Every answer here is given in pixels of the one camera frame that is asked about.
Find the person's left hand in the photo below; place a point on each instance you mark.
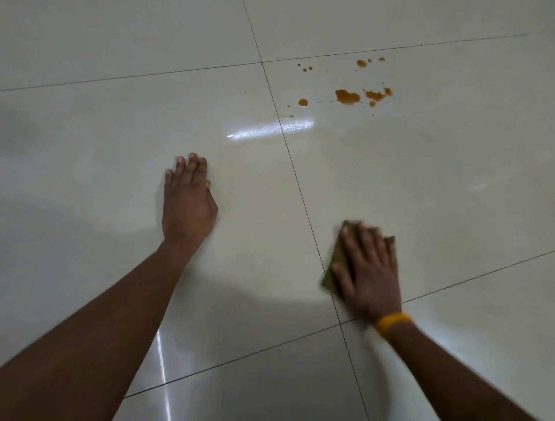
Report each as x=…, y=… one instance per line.
x=188, y=212

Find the olive brown cleaning cloth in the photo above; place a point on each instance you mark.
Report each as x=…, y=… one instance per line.
x=334, y=256

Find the person's left middle finger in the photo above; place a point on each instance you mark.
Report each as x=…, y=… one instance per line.
x=193, y=168

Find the yellow wristband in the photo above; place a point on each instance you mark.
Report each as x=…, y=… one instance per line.
x=392, y=322

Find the person's left forearm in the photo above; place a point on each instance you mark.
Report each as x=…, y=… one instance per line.
x=99, y=329

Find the orange liquid spill drops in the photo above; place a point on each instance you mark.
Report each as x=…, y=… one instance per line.
x=347, y=96

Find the person's right little finger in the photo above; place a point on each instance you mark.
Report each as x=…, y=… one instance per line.
x=393, y=258

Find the person's right thumb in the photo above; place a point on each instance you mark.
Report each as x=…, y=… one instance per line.
x=341, y=279

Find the person's right forearm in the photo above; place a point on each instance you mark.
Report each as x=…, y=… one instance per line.
x=446, y=377

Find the person's left little finger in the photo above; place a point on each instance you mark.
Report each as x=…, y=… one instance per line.
x=169, y=182

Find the person's left thumb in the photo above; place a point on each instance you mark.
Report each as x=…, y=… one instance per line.
x=211, y=201

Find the person's right middle finger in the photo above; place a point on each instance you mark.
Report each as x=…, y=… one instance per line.
x=366, y=245

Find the person's right hand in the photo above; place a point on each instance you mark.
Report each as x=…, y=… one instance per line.
x=373, y=282

